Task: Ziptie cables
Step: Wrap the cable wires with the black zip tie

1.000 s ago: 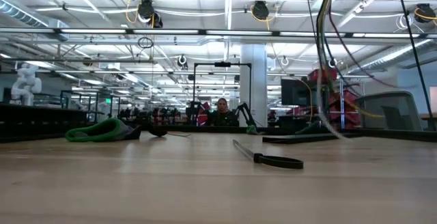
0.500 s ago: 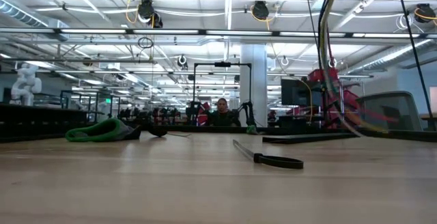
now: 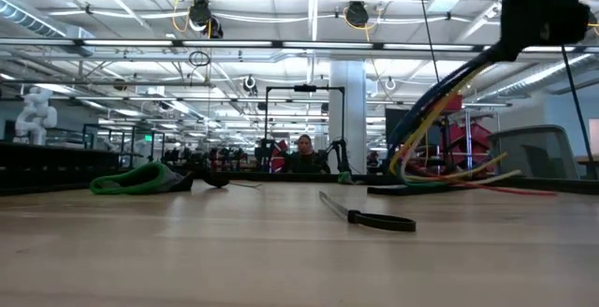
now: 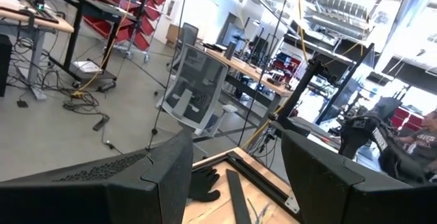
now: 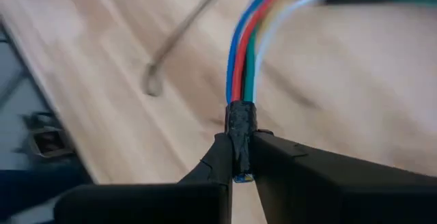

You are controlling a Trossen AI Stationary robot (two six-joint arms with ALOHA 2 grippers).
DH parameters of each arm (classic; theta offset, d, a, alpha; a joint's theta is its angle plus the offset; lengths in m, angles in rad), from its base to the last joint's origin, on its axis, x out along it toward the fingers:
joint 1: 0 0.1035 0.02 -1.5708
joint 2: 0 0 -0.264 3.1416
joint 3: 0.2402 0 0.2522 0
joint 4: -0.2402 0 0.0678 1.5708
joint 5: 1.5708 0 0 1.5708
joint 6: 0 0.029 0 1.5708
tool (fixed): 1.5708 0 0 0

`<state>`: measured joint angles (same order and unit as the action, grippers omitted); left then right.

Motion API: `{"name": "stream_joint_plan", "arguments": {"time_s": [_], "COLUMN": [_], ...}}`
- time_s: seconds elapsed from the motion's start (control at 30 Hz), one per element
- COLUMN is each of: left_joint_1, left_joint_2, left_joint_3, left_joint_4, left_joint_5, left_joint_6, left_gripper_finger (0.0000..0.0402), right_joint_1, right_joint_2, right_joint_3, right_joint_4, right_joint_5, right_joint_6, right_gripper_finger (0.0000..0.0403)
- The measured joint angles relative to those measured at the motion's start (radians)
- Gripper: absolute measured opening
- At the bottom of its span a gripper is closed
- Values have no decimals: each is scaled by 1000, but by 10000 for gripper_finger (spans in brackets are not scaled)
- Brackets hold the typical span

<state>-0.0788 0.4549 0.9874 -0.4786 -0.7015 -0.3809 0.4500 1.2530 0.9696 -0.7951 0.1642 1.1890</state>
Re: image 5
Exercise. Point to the black tape wrap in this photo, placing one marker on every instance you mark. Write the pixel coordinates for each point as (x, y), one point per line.
(240, 121)

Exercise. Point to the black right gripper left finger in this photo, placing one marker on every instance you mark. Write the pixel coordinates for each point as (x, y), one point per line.
(153, 205)

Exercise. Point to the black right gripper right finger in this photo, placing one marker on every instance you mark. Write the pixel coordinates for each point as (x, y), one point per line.
(341, 196)

